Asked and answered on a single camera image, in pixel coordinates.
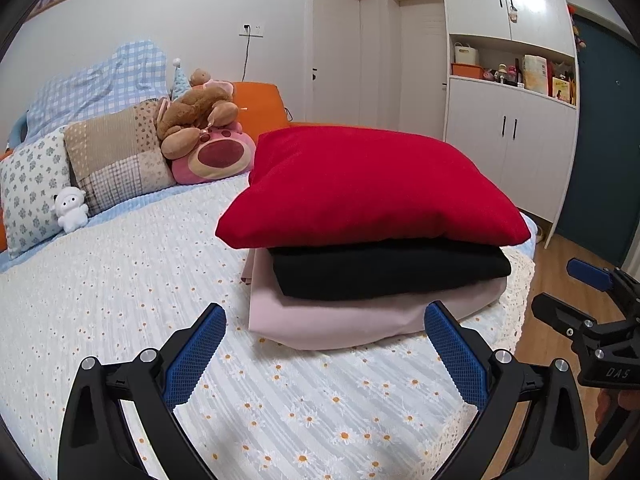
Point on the white storage basket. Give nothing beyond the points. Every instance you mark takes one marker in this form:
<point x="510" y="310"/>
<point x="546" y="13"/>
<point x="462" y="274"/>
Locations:
<point x="466" y="54"/>

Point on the blue party hat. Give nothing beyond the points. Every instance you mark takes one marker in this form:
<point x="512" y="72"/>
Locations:
<point x="179" y="84"/>

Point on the floral print pillow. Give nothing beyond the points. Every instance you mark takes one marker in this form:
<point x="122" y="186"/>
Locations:
<point x="30" y="185"/>

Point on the red pillow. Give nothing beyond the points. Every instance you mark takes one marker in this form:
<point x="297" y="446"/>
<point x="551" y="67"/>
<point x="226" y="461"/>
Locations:
<point x="375" y="185"/>

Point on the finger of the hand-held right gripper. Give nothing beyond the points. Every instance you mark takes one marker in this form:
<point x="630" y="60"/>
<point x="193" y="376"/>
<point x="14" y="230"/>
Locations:
<point x="560" y="315"/>
<point x="590" y="275"/>

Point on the pink folded garment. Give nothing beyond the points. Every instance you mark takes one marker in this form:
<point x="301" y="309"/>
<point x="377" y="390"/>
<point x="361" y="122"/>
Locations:
<point x="340" y="320"/>

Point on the person's right hand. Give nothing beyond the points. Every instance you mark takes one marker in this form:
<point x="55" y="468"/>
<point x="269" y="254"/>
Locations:
<point x="607" y="410"/>

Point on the white wall socket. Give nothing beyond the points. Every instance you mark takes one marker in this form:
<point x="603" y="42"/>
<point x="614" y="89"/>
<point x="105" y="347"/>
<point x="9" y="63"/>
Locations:
<point x="251" y="30"/>

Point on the row of books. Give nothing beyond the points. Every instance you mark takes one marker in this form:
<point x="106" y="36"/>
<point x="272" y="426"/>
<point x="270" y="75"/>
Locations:
<point x="562" y="87"/>

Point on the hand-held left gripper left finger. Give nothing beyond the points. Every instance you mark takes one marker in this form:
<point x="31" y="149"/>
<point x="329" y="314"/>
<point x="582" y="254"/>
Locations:
<point x="197" y="355"/>

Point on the orange cushion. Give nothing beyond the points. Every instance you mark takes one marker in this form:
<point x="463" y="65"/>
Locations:
<point x="260" y="110"/>

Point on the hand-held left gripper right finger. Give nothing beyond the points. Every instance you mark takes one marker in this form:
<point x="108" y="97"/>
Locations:
<point x="457" y="355"/>

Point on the blue checked blanket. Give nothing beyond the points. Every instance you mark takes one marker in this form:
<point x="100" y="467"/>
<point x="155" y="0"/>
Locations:
<point x="100" y="80"/>

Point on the patchwork pillow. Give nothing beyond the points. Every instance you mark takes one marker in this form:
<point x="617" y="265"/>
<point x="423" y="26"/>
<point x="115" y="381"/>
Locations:
<point x="115" y="160"/>

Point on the red hanging ornament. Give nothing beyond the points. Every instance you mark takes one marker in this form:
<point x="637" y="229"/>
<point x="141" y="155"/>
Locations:
<point x="576" y="27"/>

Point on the dark blue door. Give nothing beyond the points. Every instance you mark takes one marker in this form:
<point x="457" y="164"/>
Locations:
<point x="600" y="135"/>

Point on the pink bear plush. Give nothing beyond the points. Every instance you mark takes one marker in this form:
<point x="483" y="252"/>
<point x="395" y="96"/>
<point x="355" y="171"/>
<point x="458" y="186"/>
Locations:
<point x="220" y="152"/>

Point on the orange storage box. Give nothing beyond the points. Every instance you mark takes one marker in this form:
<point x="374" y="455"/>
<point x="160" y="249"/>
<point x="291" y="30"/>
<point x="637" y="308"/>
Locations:
<point x="467" y="71"/>

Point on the brown plush toy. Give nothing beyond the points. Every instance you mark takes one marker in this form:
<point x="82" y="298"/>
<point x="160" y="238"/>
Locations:
<point x="190" y="110"/>

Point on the black folded garment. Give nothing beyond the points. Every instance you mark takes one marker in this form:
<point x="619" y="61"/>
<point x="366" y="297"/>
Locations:
<point x="375" y="270"/>

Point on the white wardrobe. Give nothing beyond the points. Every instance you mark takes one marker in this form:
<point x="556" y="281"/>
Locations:
<point x="525" y="160"/>

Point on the small white plush sheep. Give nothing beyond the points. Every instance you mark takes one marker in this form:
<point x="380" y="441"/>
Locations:
<point x="72" y="207"/>

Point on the white door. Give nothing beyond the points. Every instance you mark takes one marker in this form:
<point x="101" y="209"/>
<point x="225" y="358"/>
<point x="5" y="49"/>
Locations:
<point x="420" y="70"/>
<point x="335" y="50"/>

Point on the yellow white packet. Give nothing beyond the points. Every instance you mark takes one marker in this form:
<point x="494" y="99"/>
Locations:
<point x="535" y="74"/>

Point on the daisy print bed blanket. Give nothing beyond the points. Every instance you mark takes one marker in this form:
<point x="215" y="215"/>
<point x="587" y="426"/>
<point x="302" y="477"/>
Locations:
<point x="125" y="285"/>

